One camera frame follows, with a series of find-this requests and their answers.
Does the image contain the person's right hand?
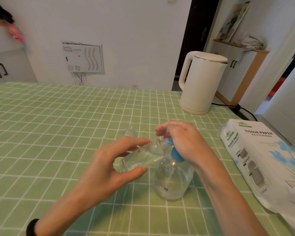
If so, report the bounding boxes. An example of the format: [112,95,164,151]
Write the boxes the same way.
[155,121,221,170]

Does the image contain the person's left hand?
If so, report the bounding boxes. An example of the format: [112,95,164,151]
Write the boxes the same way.
[72,136,151,212]

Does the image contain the large clear bottle blue pump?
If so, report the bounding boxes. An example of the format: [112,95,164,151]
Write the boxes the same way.
[152,139,195,201]

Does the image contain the small clear plastic bottle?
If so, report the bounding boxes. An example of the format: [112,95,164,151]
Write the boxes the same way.
[123,126,138,138]
[119,139,174,174]

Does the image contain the person's left forearm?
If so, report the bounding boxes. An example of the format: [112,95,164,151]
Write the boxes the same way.
[34,191,99,236]

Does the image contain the person's right forearm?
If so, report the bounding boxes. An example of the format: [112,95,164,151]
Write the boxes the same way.
[198,157,268,236]

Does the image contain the cream electric kettle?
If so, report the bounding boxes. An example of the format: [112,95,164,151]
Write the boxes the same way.
[178,51,228,115]

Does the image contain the green checked tablecloth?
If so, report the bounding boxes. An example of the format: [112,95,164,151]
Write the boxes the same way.
[0,82,295,236]

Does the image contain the white tissue paper pack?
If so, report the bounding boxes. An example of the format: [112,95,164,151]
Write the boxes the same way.
[220,118,295,235]

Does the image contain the white door wooden side cabinet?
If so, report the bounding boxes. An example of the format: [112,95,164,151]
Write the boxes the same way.
[212,38,270,106]

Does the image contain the black wrist band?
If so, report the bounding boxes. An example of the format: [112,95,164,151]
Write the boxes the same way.
[26,218,40,236]

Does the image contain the red object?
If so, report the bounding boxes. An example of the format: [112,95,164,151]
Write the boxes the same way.
[269,77,285,96]

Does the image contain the crumpled grey paper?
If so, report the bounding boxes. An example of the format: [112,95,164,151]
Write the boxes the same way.
[241,35,267,51]

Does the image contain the leaning framed picture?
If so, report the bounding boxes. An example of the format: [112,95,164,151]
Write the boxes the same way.
[216,1,251,43]

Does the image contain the wooden top white cabinet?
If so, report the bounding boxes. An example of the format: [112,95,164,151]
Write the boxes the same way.
[0,22,37,85]

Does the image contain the pink hanging item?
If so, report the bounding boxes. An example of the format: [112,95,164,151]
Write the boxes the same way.
[0,18,25,44]

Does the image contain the black hanging item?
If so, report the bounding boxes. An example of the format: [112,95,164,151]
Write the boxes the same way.
[0,0,15,24]

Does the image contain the black power cable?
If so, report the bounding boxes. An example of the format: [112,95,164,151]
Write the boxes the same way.
[211,102,258,122]

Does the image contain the thin loose wall wires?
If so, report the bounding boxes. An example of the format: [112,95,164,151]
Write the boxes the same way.
[73,72,87,86]

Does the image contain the white wall panel cover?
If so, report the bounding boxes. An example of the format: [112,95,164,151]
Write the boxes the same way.
[61,40,105,74]

